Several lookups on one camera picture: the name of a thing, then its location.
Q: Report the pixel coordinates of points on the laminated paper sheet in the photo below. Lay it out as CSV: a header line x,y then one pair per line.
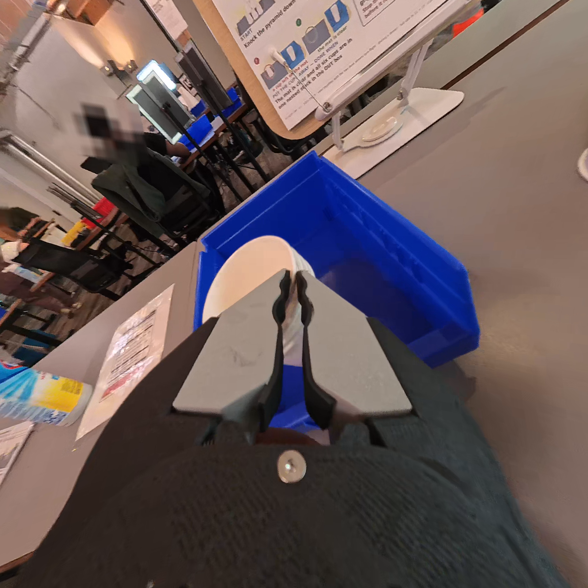
x,y
133,340

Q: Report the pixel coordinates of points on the black folding chair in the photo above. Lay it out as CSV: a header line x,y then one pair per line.
x,y
69,264

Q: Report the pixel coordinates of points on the small blue storage bin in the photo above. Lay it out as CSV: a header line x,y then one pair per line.
x,y
200,131

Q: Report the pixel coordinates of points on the nested white paper cups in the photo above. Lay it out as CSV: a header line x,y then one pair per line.
x,y
307,266

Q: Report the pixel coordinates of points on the cardboard box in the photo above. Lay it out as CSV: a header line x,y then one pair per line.
x,y
87,9

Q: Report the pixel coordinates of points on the grey computer monitor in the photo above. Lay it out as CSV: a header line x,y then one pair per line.
x,y
206,76
158,108

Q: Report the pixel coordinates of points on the blue yellow wipes canister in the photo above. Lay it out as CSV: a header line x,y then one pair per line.
x,y
46,395

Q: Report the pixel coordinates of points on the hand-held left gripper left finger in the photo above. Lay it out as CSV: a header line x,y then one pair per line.
x,y
229,363

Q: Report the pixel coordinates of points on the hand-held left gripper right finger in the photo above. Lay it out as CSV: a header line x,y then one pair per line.
x,y
356,367

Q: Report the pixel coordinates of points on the wooden instruction board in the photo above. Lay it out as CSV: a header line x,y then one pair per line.
x,y
321,50

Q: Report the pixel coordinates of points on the blue plastic bin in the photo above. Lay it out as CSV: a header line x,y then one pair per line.
x,y
367,229

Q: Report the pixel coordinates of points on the green jacket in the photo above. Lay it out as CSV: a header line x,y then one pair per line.
x,y
138,193

